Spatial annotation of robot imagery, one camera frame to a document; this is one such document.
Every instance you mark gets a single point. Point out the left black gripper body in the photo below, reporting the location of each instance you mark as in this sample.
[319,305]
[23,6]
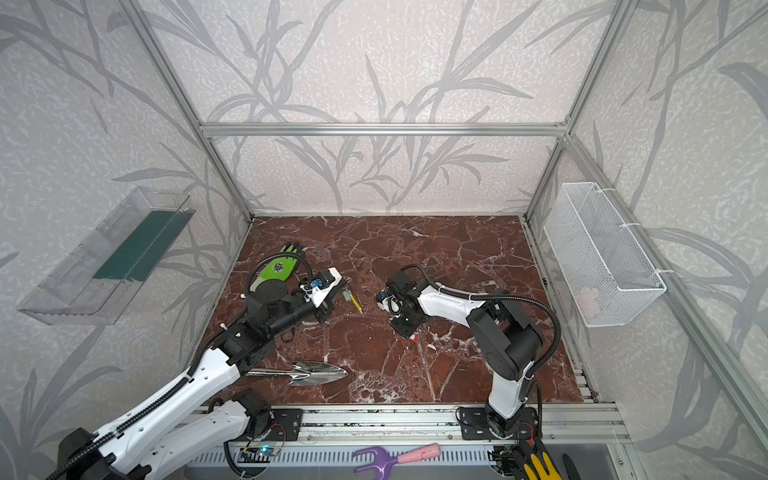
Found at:
[327,303]

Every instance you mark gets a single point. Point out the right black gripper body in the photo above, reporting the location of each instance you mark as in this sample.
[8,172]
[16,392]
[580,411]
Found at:
[402,321]

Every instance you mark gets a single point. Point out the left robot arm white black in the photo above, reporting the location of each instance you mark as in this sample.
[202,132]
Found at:
[154,439]

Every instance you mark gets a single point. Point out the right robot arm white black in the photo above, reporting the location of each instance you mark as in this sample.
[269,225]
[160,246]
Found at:
[516,335]

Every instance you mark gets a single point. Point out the green work glove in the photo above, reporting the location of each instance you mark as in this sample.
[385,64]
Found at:
[279,268]

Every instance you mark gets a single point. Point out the silver garden trowel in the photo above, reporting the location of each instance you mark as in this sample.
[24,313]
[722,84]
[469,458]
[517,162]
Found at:
[303,373]

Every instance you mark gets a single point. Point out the small green circuit board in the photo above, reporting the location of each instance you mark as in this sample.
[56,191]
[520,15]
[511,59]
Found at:
[259,454]

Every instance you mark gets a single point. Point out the purple pink garden fork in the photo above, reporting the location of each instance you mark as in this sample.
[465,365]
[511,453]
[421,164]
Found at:
[382,462]

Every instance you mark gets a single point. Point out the yellow black glove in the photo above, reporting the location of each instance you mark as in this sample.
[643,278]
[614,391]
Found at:
[532,460]

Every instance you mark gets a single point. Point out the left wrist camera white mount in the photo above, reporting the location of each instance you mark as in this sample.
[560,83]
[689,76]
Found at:
[323,287]

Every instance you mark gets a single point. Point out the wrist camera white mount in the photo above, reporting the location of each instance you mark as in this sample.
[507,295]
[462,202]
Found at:
[388,302]
[323,287]

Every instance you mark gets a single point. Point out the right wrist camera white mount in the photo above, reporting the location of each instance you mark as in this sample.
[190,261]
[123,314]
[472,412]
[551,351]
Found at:
[388,302]

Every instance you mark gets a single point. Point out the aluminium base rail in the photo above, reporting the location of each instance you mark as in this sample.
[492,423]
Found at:
[418,424]

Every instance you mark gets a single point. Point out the white wire basket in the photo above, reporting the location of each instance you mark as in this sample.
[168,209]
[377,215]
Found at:
[609,275]

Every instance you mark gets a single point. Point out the clear plastic wall tray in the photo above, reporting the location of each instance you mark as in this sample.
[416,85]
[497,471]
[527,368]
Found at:
[95,283]

